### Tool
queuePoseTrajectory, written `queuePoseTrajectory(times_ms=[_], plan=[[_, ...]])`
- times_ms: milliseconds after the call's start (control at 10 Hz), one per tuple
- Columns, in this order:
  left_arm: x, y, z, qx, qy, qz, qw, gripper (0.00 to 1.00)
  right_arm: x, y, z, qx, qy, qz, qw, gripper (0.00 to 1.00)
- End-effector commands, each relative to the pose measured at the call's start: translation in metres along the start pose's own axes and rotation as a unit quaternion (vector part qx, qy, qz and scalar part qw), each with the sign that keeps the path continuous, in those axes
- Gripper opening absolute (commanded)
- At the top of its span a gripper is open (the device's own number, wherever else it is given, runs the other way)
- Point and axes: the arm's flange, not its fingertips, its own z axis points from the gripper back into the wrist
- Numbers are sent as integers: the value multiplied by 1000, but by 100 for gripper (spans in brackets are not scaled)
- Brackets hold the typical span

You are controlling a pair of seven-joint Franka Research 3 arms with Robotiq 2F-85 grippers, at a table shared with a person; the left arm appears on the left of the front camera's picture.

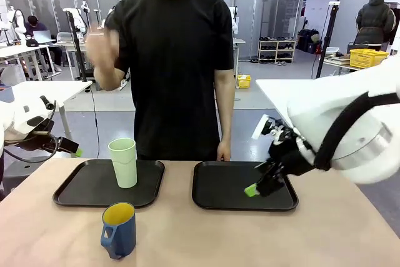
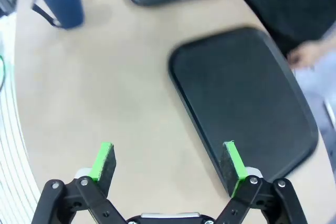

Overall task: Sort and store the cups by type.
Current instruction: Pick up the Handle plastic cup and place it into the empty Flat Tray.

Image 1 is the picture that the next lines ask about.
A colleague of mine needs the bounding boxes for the person's left forearm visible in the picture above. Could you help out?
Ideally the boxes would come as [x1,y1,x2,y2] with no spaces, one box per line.
[213,69,236,145]

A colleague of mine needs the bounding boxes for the black plastic tray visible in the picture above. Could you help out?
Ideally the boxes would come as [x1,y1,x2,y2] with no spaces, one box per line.
[52,159,166,209]
[192,161,299,212]

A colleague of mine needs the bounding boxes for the person's right forearm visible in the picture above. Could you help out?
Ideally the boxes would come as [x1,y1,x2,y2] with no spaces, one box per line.
[92,59,133,92]

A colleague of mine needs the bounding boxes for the white table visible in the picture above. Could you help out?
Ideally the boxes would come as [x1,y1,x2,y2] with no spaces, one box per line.
[255,76,348,123]
[0,80,94,138]

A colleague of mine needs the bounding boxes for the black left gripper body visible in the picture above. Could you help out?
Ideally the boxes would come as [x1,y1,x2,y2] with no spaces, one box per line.
[14,134,63,154]

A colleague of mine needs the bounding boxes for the seated person dark clothes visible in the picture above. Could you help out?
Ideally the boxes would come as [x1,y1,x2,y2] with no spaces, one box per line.
[24,15,63,73]

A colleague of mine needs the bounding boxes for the small yellow plastic basket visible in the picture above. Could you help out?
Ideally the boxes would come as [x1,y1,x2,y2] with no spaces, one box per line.
[237,74,252,89]

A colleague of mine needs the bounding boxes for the large yellow plastic basket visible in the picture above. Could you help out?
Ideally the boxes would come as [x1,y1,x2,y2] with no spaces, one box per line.
[349,48,389,69]

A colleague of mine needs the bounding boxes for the person's left hand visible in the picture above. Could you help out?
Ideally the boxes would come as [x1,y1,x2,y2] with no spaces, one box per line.
[216,141,233,162]

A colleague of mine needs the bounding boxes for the black camera stand pole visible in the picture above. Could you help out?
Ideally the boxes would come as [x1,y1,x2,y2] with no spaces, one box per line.
[63,8,89,83]
[314,1,341,79]

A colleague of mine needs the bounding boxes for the grey laptop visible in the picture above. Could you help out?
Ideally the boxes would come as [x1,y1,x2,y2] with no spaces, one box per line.
[32,30,56,44]

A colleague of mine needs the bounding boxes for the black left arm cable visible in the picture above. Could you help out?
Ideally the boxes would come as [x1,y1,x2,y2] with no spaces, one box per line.
[2,100,61,164]

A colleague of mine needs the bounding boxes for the white shoe rack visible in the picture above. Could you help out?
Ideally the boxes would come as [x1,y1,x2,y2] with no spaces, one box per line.
[257,38,297,64]

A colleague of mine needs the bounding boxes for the light green plastic tumbler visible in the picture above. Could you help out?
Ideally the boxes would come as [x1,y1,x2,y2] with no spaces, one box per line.
[107,137,139,189]

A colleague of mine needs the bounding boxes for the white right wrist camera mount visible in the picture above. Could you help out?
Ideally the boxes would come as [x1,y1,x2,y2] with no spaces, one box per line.
[251,114,270,140]

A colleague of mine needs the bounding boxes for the blue mug yellow inside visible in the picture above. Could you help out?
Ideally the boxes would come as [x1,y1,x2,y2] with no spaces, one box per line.
[100,202,137,261]

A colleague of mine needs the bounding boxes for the black bags pile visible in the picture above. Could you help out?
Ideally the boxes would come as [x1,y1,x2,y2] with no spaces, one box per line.
[296,28,323,54]

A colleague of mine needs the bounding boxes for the person's right hand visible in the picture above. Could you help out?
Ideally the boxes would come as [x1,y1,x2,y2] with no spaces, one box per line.
[85,24,121,73]

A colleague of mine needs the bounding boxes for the person torso black t-shirt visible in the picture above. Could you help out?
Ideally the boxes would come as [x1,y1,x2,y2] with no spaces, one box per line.
[104,0,235,161]

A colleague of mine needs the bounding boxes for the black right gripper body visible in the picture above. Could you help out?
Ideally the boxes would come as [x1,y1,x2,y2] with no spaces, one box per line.
[267,124,315,176]

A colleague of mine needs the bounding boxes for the standing person black jacket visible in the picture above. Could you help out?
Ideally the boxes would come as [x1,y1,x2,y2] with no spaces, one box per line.
[355,0,396,53]

